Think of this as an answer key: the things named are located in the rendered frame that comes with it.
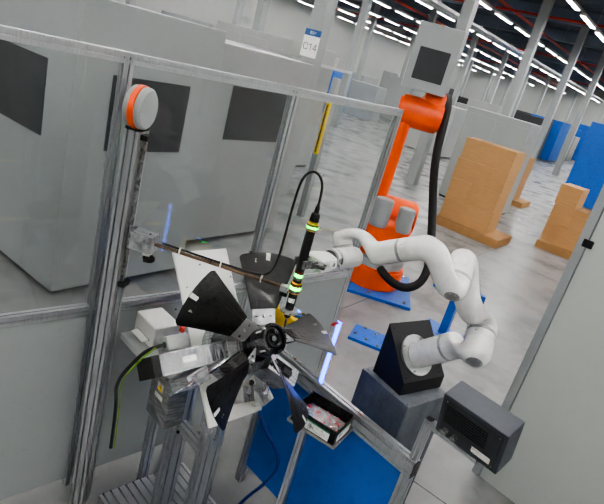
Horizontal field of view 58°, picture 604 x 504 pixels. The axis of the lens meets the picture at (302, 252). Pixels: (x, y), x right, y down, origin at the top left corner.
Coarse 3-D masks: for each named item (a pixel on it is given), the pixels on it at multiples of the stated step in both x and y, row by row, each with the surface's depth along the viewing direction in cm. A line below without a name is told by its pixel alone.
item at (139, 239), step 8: (136, 232) 209; (144, 232) 211; (152, 232) 213; (128, 240) 211; (136, 240) 209; (144, 240) 209; (152, 240) 209; (128, 248) 212; (136, 248) 210; (144, 248) 210; (152, 248) 211
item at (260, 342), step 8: (256, 328) 203; (264, 328) 199; (272, 328) 203; (280, 328) 205; (256, 336) 200; (264, 336) 198; (280, 336) 204; (240, 344) 204; (248, 344) 205; (256, 344) 200; (264, 344) 197; (272, 344) 200; (280, 344) 204; (248, 352) 205; (256, 352) 202; (264, 352) 199; (272, 352) 199; (280, 352) 202; (256, 360) 207
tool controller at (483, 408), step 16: (464, 384) 200; (448, 400) 195; (464, 400) 193; (480, 400) 194; (448, 416) 198; (464, 416) 192; (480, 416) 187; (496, 416) 188; (512, 416) 188; (448, 432) 200; (464, 432) 194; (480, 432) 188; (496, 432) 183; (512, 432) 182; (464, 448) 196; (480, 448) 190; (496, 448) 185; (512, 448) 189; (496, 464) 187
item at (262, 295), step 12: (264, 252) 218; (252, 264) 215; (264, 264) 216; (288, 264) 218; (264, 276) 214; (276, 276) 214; (288, 276) 216; (252, 288) 213; (264, 288) 212; (276, 288) 213; (252, 300) 211; (264, 300) 211; (276, 300) 211
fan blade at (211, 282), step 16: (208, 288) 191; (224, 288) 193; (192, 304) 189; (208, 304) 192; (224, 304) 194; (176, 320) 188; (192, 320) 191; (208, 320) 194; (224, 320) 196; (240, 320) 198
